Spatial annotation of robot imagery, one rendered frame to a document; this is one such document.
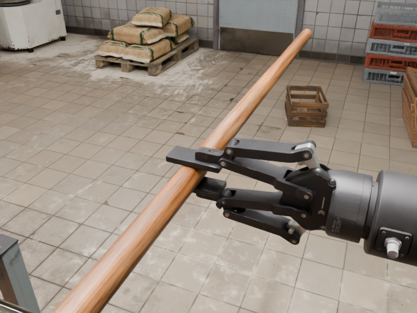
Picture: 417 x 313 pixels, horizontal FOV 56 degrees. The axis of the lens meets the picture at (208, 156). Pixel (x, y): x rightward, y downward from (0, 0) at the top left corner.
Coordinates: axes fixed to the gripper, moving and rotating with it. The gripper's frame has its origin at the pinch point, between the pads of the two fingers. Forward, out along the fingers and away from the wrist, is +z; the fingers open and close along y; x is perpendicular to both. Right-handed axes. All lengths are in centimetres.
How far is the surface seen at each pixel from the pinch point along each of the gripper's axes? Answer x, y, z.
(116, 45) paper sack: 336, 90, 248
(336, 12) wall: 460, 60, 27
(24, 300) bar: -3, 37, 37
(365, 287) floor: 108, 119, -37
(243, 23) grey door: 457, 81, 137
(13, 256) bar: -1.9, 26.4, 36.6
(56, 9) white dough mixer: 410, 73, 391
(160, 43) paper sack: 357, 89, 202
